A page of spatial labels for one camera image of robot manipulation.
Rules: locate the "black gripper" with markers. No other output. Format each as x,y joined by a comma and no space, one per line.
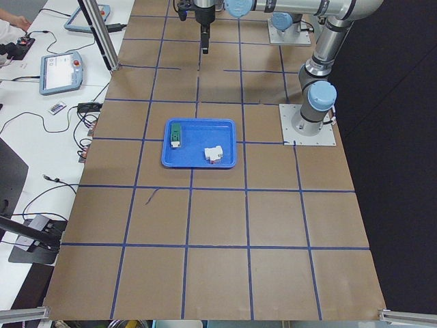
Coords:
203,16

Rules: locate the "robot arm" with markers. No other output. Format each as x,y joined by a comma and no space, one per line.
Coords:
339,16
285,21

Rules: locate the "green terminal block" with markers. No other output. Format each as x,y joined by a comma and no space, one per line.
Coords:
175,135

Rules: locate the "blue plastic tray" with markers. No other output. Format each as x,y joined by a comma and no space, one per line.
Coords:
198,134

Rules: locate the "white circuit breaker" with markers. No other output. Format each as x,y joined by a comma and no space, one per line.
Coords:
214,154

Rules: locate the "black power adapter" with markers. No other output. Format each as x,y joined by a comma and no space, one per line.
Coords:
89,107

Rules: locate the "teach pendant near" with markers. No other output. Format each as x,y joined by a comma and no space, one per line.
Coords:
60,73

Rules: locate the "small remote control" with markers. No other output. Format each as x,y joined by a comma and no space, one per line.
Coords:
57,107

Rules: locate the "person at desk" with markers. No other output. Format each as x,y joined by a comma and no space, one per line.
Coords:
12,27

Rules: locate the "black monitor stand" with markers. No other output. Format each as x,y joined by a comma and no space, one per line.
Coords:
31,245

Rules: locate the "aluminium frame post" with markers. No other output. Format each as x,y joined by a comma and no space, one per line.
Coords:
100,32

